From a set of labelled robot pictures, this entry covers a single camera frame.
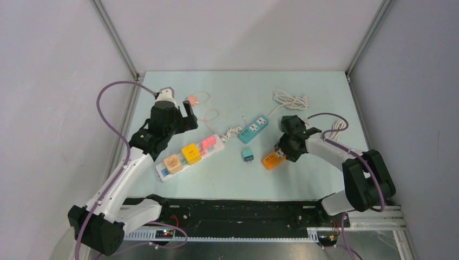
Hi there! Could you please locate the pink plug adapter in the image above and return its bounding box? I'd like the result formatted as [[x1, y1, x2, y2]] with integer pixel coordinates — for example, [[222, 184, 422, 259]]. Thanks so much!
[[201, 136, 217, 150]]

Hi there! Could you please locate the orange power strip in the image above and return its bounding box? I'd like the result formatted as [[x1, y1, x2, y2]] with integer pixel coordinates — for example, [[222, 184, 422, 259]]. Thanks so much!
[[262, 150, 286, 171]]

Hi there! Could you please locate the yellow cube socket adapter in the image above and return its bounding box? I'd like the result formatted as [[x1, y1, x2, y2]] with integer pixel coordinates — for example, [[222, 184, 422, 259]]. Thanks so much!
[[181, 144, 202, 165]]

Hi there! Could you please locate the beige cube socket adapter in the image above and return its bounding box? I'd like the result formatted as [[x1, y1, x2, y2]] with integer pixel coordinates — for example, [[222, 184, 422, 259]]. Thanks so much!
[[163, 154, 183, 175]]

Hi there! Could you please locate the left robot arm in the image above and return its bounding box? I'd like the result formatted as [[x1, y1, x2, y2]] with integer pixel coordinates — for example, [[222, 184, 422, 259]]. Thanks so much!
[[68, 101, 198, 259]]

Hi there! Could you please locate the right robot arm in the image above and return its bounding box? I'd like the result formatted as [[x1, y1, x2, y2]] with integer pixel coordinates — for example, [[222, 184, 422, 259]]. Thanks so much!
[[274, 115, 396, 226]]

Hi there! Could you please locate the pink USB charger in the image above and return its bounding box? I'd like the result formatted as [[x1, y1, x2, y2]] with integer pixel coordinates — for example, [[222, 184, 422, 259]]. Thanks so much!
[[187, 95, 200, 107]]

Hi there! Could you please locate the white power strip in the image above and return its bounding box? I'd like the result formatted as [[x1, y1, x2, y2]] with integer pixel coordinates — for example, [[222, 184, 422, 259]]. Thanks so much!
[[155, 134, 225, 182]]

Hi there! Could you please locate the teal USB charger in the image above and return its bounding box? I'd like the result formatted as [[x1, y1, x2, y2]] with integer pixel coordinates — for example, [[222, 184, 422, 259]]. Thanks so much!
[[241, 149, 254, 164]]

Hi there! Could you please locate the teal power strip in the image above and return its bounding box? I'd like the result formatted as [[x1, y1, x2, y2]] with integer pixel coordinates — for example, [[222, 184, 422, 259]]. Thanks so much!
[[238, 115, 269, 144]]

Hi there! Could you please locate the white power strip cord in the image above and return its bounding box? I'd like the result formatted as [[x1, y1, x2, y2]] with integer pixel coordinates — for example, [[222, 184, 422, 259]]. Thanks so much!
[[220, 125, 244, 142]]

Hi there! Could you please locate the white teal strip cord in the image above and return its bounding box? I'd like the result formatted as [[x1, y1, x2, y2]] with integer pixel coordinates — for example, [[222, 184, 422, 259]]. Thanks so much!
[[267, 89, 311, 118]]

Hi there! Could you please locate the white bundled cable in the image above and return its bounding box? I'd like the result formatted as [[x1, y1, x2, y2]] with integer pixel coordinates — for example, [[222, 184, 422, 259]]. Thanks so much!
[[328, 119, 349, 141]]

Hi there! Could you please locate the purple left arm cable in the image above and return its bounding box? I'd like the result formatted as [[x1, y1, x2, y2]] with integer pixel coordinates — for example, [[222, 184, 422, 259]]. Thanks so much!
[[73, 81, 159, 260]]

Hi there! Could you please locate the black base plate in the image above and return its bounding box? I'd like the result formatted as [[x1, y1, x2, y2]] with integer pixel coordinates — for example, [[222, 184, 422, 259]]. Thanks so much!
[[148, 194, 350, 239]]

